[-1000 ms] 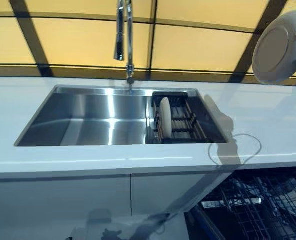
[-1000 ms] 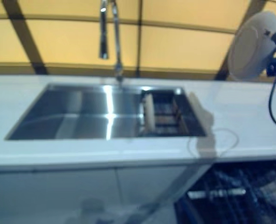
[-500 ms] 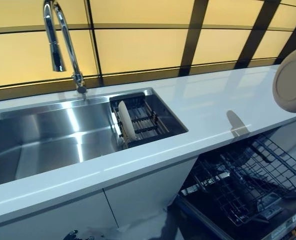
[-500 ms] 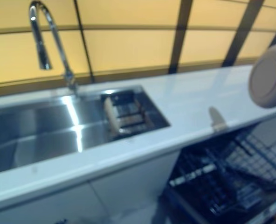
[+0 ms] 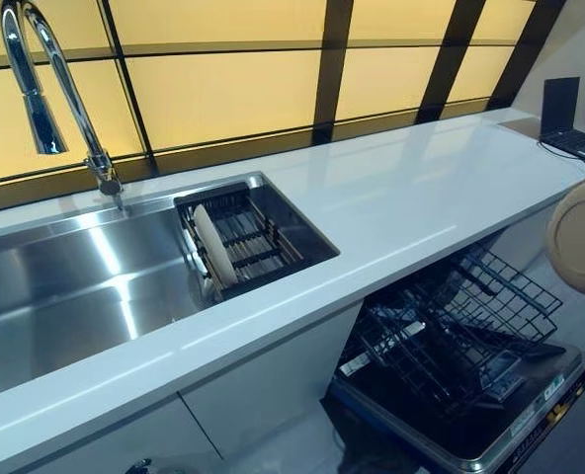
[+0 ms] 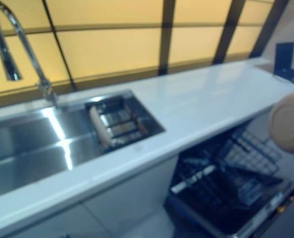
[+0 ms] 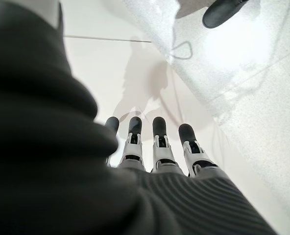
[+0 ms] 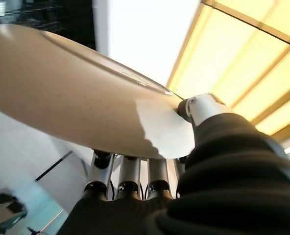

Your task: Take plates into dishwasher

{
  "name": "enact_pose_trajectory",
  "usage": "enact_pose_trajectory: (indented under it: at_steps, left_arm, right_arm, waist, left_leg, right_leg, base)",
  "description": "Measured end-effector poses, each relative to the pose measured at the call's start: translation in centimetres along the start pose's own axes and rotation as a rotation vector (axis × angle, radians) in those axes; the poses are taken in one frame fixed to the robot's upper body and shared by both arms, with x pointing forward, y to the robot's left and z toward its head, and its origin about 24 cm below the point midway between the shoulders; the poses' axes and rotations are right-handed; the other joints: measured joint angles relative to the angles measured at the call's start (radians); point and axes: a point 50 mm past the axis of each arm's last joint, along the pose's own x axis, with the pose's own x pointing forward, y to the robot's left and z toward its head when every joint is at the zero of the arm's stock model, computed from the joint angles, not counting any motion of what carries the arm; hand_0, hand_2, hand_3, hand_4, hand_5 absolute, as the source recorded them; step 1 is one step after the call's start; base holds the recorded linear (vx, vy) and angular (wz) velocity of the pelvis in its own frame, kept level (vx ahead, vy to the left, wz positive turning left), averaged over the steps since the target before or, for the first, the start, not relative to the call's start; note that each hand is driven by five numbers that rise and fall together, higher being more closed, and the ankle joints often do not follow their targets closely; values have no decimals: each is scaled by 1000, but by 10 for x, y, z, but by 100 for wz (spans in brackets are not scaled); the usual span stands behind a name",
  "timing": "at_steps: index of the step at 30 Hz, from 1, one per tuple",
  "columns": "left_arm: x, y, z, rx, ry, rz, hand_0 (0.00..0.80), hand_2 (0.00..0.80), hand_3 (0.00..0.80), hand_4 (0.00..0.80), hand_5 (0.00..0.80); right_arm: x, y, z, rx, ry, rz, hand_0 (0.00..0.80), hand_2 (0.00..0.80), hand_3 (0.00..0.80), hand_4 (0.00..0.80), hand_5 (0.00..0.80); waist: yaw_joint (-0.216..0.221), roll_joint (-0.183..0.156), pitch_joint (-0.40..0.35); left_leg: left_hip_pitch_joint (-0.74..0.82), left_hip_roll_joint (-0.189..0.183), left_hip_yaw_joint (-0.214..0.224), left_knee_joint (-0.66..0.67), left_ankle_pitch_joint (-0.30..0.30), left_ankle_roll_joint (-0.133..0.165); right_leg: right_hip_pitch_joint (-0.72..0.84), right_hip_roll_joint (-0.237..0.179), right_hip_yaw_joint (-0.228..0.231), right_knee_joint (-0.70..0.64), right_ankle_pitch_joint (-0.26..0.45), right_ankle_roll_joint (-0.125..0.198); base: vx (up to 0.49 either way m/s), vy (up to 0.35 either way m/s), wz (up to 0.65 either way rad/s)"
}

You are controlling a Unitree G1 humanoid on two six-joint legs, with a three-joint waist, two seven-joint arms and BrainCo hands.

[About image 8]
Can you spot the beige ceramic plate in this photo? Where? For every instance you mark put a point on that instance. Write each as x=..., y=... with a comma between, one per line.
x=61, y=93

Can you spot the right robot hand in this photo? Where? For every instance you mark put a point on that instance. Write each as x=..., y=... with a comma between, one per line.
x=233, y=191

